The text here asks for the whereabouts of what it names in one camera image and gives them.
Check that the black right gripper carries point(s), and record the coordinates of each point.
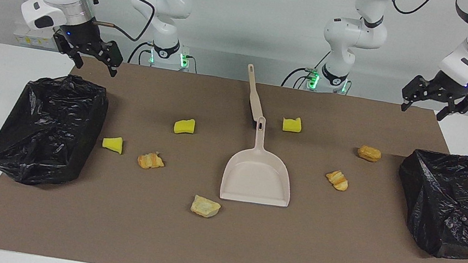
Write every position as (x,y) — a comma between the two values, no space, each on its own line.
(81,36)

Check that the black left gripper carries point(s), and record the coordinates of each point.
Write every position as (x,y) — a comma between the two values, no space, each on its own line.
(447,87)

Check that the brown oval bun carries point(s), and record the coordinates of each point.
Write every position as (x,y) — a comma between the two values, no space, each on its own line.
(369,153)

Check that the yellow wedge sponge piece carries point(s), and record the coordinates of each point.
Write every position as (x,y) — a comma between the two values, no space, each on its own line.
(113,144)

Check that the yellow curved sponge piece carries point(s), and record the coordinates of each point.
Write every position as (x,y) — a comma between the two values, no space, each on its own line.
(184,126)

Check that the orange croissant piece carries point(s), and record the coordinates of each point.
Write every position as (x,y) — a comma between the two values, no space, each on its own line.
(150,161)

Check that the striped bread roll piece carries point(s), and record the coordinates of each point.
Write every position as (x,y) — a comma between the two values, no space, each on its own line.
(337,180)

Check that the yellow sponge with green backing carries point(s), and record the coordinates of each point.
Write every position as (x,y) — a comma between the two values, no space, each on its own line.
(292,125)

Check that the beige brush with black bristles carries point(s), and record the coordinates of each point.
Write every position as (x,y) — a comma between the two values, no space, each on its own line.
(254,95)

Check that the pale bread chunk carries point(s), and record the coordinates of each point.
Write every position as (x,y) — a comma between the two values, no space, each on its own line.
(205,206)

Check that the beige plastic dustpan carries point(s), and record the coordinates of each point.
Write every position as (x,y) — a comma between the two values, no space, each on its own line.
(257,177)

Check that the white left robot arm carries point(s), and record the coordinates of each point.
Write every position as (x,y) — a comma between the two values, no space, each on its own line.
(355,33)

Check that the black bag lined trash bin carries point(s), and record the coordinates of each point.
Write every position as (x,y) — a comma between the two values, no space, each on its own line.
(48,131)
(454,206)

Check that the brown table mat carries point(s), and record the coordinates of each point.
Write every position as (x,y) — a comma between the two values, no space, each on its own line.
(314,245)

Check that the white wall socket box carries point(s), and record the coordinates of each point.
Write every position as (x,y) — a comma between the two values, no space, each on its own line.
(37,35)

